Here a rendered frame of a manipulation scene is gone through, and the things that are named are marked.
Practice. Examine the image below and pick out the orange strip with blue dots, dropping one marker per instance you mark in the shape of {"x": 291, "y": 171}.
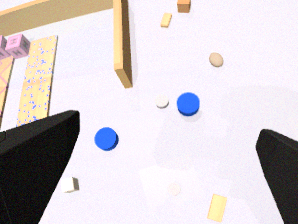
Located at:
{"x": 35, "y": 103}

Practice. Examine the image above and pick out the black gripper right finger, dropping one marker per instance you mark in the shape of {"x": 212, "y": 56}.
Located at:
{"x": 279, "y": 159}

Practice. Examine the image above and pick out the peach strip with purple zigzag pattern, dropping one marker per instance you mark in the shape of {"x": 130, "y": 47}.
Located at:
{"x": 2, "y": 104}

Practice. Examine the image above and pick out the small orange cube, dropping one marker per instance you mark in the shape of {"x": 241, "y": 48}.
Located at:
{"x": 183, "y": 6}

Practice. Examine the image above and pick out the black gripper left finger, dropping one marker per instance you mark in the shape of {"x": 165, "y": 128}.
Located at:
{"x": 33, "y": 157}

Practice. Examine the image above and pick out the blue cylinder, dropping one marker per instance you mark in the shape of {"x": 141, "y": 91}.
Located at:
{"x": 188, "y": 103}
{"x": 106, "y": 139}

